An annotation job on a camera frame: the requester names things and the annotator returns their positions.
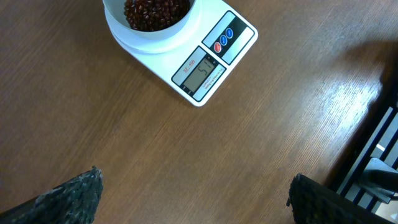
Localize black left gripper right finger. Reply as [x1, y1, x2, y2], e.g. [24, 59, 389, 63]
[287, 174, 392, 224]

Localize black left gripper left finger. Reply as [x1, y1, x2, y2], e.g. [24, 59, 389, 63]
[1, 167, 103, 224]

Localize white digital kitchen scale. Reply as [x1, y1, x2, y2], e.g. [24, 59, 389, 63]
[110, 0, 258, 106]

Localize white round bowl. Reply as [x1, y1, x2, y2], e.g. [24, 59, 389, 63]
[103, 1, 202, 42]

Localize red beans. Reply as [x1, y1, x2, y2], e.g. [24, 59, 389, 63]
[124, 0, 191, 32]

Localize grey metal table frame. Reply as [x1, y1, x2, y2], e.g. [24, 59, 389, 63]
[329, 61, 397, 222]

